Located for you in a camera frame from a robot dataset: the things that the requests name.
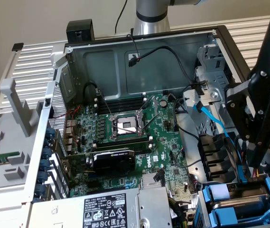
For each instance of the blue disk bracket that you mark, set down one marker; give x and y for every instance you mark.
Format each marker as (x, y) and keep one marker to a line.
(222, 216)

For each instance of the metal socket cover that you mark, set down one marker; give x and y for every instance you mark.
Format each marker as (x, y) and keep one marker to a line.
(154, 104)

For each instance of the black box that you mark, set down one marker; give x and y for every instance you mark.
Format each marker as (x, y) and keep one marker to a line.
(80, 31)

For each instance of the grey open PC case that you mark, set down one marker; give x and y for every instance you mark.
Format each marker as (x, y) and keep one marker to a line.
(101, 66)

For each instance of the CPU socket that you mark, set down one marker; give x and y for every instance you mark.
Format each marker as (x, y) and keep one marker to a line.
(125, 124)

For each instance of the grey metal disk bay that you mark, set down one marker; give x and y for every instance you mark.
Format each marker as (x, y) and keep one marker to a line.
(248, 180)

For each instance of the metal locking lever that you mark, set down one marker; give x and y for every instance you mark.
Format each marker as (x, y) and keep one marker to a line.
(148, 123)
(106, 107)

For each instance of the black graphics card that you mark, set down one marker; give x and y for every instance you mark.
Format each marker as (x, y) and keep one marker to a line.
(115, 164)

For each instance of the round coin cell battery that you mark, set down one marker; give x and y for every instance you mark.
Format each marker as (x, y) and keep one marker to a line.
(164, 103)

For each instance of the hard disk with blue bracket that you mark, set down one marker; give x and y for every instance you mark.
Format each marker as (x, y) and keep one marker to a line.
(241, 204)

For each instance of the grey metal drive cage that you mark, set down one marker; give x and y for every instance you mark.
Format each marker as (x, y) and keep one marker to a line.
(217, 80)

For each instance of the black fan shroud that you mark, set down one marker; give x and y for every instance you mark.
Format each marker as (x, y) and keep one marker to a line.
(210, 152)

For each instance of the black RAM slot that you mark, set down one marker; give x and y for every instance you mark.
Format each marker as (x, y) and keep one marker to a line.
(120, 106)
(123, 99)
(142, 149)
(123, 140)

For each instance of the metal rear port block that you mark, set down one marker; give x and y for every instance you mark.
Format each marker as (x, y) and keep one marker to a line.
(69, 140)

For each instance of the silver finned heat sink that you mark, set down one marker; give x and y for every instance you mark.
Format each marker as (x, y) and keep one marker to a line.
(147, 180)

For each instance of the grey parts rack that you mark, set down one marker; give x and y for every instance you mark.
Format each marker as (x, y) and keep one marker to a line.
(11, 142)

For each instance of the green motherboard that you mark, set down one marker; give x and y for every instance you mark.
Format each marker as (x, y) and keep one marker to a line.
(165, 142)

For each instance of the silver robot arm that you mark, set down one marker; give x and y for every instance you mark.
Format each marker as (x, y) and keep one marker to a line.
(149, 26)

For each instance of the grey power supply unit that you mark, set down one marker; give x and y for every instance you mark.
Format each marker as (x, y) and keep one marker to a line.
(149, 206)

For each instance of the dark blue slot clip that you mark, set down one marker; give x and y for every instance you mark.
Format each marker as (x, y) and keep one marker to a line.
(42, 177)
(40, 189)
(50, 132)
(46, 153)
(45, 164)
(47, 143)

